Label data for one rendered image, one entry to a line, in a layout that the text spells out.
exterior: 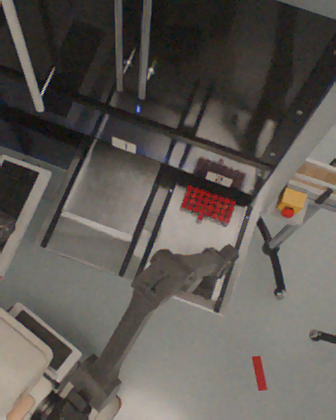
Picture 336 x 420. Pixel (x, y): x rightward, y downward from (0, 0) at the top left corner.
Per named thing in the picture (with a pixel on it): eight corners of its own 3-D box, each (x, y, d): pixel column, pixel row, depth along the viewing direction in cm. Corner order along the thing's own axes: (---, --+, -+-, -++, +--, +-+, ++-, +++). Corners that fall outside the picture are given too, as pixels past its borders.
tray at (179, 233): (176, 185, 184) (177, 181, 181) (245, 209, 182) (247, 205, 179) (144, 271, 174) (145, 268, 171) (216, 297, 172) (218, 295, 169)
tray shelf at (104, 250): (86, 130, 191) (86, 128, 189) (265, 194, 186) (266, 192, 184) (33, 245, 177) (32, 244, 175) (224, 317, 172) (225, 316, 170)
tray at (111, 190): (99, 132, 189) (98, 127, 186) (164, 156, 187) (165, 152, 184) (62, 213, 179) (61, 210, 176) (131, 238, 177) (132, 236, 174)
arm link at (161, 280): (132, 264, 104) (169, 296, 101) (168, 243, 114) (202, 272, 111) (65, 388, 129) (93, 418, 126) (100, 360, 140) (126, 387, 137)
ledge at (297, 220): (275, 181, 188) (276, 179, 186) (309, 193, 187) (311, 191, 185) (264, 215, 184) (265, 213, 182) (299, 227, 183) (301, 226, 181)
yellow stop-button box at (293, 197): (281, 190, 176) (287, 182, 169) (301, 197, 176) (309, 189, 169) (274, 209, 174) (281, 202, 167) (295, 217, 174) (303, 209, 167)
